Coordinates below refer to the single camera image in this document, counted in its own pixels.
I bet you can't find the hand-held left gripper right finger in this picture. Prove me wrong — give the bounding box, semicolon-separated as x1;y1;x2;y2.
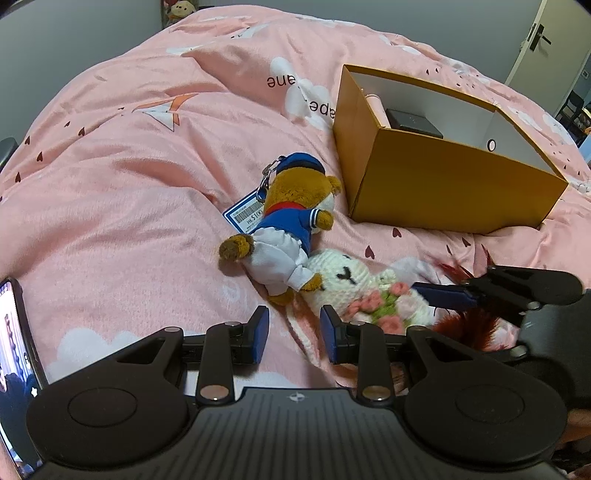
320;305;481;407

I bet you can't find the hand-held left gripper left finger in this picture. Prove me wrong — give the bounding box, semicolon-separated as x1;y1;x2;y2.
104;305;271;407

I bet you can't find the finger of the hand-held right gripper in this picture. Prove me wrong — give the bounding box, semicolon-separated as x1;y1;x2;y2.
412;281;482;311
464;265;583;325

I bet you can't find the red feather toy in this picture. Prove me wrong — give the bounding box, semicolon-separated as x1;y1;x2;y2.
429;244;522;352

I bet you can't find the white crochet bunny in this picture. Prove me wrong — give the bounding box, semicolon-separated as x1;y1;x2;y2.
286;249;444;370

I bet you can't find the orange cardboard box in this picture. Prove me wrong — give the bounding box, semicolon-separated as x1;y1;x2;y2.
332;64;570;234

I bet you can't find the brown sailor plush bear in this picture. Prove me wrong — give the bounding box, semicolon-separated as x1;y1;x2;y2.
218;156;343;308

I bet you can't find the dark grey box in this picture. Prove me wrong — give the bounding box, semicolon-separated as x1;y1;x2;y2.
387;108;445;139

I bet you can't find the pink oblong box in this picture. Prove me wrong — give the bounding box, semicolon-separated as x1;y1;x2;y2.
364;92;393;129

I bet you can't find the white paper tag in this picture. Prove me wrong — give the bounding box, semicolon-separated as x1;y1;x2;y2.
222;191;266;236

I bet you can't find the dark chair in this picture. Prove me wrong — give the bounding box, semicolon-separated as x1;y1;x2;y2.
558;90;586;123

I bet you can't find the pink printed blanket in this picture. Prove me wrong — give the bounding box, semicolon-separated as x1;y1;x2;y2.
0;4;591;400

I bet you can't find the cream door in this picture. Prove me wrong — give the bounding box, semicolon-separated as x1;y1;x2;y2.
503;0;591;93

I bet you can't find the smartphone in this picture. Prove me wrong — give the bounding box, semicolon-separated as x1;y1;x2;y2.
0;277;49;479

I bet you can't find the dark grey round object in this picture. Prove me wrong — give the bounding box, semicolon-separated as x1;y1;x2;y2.
0;136;19;171

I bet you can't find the hanging column of plush toys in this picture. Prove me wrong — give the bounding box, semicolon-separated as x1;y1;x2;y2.
161;0;199;21

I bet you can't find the black door handle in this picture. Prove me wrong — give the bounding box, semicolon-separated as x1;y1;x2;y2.
529;23;552;52

